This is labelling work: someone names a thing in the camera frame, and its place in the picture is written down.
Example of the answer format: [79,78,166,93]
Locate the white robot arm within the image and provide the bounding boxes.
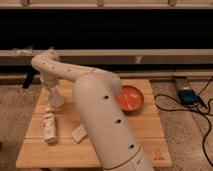
[31,49,155,171]

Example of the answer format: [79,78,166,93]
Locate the white plastic bottle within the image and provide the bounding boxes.
[43,111,57,144]

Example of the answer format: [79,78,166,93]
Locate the white sponge block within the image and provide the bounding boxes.
[71,124,87,143]

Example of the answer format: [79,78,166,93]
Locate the wooden table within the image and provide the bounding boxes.
[16,79,172,169]

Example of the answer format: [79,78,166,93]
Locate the orange bowl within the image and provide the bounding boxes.
[116,85,144,113]

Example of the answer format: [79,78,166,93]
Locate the blue power adapter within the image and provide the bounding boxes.
[178,89,199,105]

